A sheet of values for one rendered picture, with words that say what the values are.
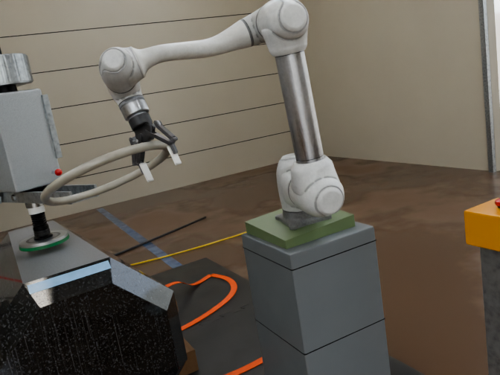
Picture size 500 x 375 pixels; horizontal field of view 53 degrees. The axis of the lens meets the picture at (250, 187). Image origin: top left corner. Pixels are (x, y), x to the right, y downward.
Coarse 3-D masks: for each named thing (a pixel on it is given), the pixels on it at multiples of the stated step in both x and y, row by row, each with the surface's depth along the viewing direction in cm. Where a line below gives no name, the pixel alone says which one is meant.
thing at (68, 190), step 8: (0, 192) 236; (24, 192) 218; (32, 192) 213; (40, 192) 208; (56, 192) 199; (64, 192) 194; (72, 192) 213; (80, 192) 208; (8, 200) 232; (16, 200) 226; (24, 200) 220; (32, 200) 215; (40, 200) 210; (80, 200) 196
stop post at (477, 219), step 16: (480, 208) 109; (496, 208) 107; (480, 224) 106; (496, 224) 103; (480, 240) 107; (496, 240) 104; (496, 256) 107; (496, 272) 108; (496, 288) 109; (496, 304) 110; (496, 320) 111; (496, 336) 112; (496, 352) 113; (496, 368) 114
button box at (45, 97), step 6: (42, 96) 219; (42, 102) 220; (48, 102) 221; (48, 108) 221; (48, 114) 221; (48, 120) 221; (48, 126) 222; (54, 126) 223; (54, 132) 223; (54, 138) 223; (54, 144) 223; (54, 150) 224; (60, 150) 225; (60, 156) 225
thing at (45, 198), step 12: (144, 144) 166; (156, 144) 170; (108, 156) 158; (120, 156) 160; (84, 168) 157; (60, 180) 159; (120, 180) 203; (48, 192) 163; (84, 192) 197; (96, 192) 200; (48, 204) 177; (60, 204) 186
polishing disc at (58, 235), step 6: (54, 234) 233; (60, 234) 232; (66, 234) 232; (24, 240) 232; (30, 240) 230; (36, 240) 228; (42, 240) 226; (48, 240) 224; (54, 240) 224; (24, 246) 223; (30, 246) 222; (36, 246) 221
